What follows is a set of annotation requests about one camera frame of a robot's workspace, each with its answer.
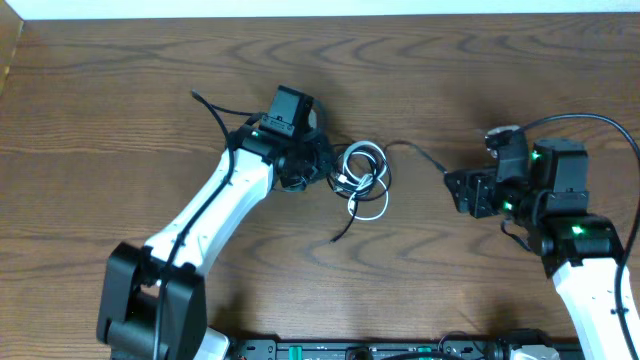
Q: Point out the cardboard panel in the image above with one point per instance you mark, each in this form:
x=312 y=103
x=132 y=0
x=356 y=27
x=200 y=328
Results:
x=11 y=26

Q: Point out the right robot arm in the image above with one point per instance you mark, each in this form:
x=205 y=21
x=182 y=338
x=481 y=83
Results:
x=542 y=189

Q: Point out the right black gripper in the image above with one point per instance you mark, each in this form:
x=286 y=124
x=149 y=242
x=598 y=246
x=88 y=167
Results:
x=476 y=185

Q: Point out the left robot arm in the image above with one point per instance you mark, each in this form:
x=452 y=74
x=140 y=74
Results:
x=153 y=301

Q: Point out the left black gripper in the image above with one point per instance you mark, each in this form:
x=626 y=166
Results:
x=304 y=167

